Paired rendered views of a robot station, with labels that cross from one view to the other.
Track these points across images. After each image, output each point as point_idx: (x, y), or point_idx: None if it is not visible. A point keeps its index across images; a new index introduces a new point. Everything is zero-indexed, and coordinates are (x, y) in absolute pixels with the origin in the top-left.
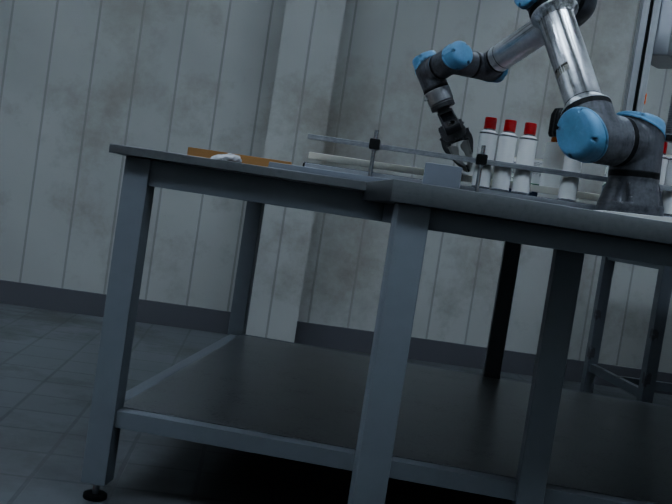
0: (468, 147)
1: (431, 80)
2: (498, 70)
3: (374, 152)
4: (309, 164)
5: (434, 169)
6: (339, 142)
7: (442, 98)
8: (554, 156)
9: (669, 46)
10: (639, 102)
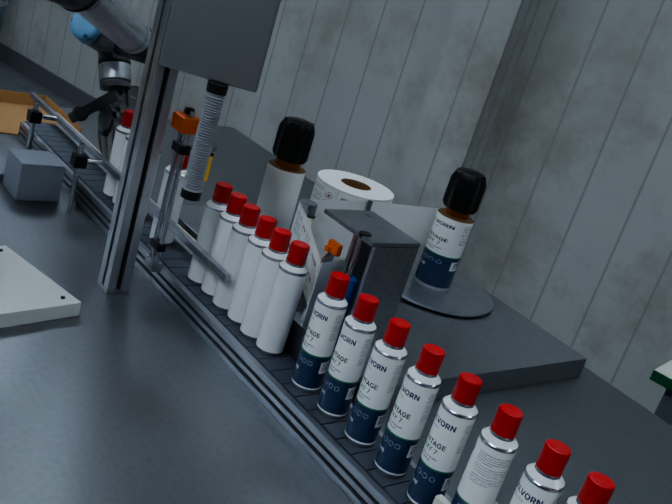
0: (110, 142)
1: (98, 52)
2: (126, 52)
3: (31, 125)
4: (22, 124)
5: (10, 158)
6: (41, 107)
7: (101, 76)
8: (263, 180)
9: (163, 52)
10: (139, 128)
